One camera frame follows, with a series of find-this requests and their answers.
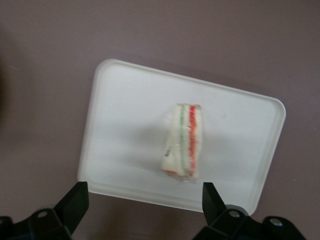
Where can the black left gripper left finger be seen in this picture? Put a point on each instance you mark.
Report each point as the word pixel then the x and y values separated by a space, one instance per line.
pixel 65 217

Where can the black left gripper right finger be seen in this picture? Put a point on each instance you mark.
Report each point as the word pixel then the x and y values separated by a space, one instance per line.
pixel 220 222

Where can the triangle sandwich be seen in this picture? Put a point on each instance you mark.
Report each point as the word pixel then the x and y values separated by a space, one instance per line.
pixel 185 145

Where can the white rectangular tray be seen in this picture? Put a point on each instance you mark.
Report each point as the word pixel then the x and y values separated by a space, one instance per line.
pixel 125 112

